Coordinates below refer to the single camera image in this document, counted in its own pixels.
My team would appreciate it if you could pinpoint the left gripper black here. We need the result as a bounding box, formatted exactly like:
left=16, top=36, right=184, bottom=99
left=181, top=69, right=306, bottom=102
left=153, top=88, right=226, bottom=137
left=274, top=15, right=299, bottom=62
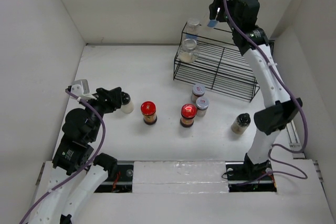
left=80, top=86, right=121, bottom=141

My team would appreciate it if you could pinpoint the silver lid blue label shaker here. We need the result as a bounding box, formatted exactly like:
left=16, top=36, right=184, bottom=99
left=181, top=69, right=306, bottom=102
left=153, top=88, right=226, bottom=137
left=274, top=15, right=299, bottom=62
left=206, top=11, right=218, bottom=29

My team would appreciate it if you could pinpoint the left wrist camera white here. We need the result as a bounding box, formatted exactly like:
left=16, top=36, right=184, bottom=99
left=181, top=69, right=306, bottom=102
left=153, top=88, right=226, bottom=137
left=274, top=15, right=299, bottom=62
left=67, top=79, right=94, bottom=101

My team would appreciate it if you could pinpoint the right red lid sauce jar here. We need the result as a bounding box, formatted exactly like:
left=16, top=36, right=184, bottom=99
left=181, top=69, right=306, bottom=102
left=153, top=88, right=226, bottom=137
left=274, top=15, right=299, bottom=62
left=180, top=104, right=197, bottom=127

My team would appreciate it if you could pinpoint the clear glass jar white powder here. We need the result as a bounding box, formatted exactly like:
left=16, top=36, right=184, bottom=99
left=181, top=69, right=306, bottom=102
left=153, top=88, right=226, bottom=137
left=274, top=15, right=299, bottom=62
left=178, top=38, right=199, bottom=63

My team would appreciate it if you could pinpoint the black wire rack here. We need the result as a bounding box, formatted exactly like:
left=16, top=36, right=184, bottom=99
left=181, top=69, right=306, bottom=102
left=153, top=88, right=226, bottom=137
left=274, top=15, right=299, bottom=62
left=173, top=24, right=260, bottom=102

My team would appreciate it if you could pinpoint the black cap white grinder left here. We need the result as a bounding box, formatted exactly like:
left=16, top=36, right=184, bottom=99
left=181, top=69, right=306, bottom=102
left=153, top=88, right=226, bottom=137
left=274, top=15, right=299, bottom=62
left=121, top=92, right=134, bottom=114

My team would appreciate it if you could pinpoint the front red label spice jar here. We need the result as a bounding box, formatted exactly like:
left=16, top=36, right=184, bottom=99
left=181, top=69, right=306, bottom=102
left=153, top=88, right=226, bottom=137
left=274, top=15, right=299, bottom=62
left=195, top=96, right=209, bottom=117

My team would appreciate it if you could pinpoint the back red label spice jar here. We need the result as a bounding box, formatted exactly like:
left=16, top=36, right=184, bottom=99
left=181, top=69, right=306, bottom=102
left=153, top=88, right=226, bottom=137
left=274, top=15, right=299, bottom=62
left=191, top=83, right=205, bottom=103

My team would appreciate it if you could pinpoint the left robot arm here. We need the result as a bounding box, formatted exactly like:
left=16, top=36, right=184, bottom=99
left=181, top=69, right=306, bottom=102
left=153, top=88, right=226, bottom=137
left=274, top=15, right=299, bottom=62
left=20, top=83, right=123, bottom=223

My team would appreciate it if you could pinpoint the red label spice jar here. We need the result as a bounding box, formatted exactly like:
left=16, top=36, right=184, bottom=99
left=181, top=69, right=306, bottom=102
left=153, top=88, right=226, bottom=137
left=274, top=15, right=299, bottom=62
left=195, top=96, right=209, bottom=117
left=191, top=83, right=205, bottom=103

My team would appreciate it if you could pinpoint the black cap brown grinder right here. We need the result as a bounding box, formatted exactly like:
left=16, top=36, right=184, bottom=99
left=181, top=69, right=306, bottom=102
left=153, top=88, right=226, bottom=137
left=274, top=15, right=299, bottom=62
left=231, top=113, right=251, bottom=135

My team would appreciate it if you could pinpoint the red lid sauce jar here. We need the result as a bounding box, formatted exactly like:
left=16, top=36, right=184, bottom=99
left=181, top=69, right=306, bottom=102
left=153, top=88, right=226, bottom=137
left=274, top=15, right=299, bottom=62
left=180, top=104, right=197, bottom=127
left=140, top=101, right=158, bottom=125

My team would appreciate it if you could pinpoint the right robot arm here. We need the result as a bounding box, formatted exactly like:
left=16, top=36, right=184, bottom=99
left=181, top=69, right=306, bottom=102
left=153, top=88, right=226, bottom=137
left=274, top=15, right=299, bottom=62
left=209, top=0, right=302, bottom=185

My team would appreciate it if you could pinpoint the left red lid sauce jar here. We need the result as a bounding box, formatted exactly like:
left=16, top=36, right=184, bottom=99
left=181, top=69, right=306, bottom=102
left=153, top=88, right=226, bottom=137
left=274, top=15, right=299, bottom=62
left=140, top=101, right=158, bottom=125

